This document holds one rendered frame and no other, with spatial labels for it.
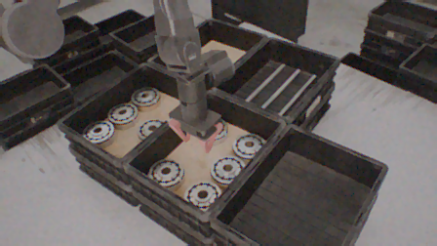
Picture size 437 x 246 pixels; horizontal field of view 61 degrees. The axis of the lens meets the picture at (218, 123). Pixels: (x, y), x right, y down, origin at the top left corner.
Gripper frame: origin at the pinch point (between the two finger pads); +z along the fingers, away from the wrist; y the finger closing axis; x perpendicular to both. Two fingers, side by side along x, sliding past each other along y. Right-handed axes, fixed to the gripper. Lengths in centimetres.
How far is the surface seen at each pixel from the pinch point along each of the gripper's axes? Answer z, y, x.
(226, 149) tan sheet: 22.7, 6.5, -19.8
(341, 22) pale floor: 100, 60, -266
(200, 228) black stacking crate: 22.8, -4.6, 7.0
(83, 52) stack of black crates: 56, 146, -61
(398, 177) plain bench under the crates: 35, -40, -52
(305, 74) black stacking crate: 22, 5, -69
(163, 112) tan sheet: 22.8, 35.5, -21.4
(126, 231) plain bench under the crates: 36.6, 19.1, 14.8
